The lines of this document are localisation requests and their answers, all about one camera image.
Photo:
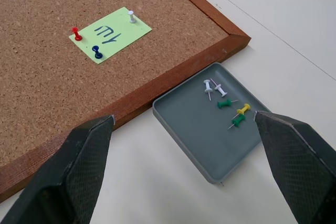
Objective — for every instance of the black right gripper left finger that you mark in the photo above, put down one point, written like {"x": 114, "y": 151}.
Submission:
{"x": 65, "y": 171}

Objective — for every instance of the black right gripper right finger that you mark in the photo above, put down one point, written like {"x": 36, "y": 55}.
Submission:
{"x": 296, "y": 161}

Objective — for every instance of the green push pin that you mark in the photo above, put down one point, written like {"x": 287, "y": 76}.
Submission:
{"x": 224, "y": 104}
{"x": 238, "y": 121}

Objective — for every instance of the yellow push pin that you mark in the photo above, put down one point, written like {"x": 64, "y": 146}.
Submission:
{"x": 243, "y": 109}

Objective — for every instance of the wood-framed cork board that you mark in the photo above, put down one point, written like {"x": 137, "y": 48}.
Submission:
{"x": 52, "y": 77}

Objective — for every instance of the white push pin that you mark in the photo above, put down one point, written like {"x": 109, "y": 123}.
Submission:
{"x": 132, "y": 16}
{"x": 220, "y": 89}
{"x": 208, "y": 87}

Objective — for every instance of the dark blue push pin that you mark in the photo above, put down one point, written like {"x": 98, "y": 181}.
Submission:
{"x": 96, "y": 52}

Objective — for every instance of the red push pin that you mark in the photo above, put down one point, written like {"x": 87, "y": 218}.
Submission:
{"x": 76, "y": 33}

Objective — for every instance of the light green paper note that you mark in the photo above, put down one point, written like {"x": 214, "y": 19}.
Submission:
{"x": 113, "y": 32}

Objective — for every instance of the grey plastic tray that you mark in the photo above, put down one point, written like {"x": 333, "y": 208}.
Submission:
{"x": 199, "y": 127}

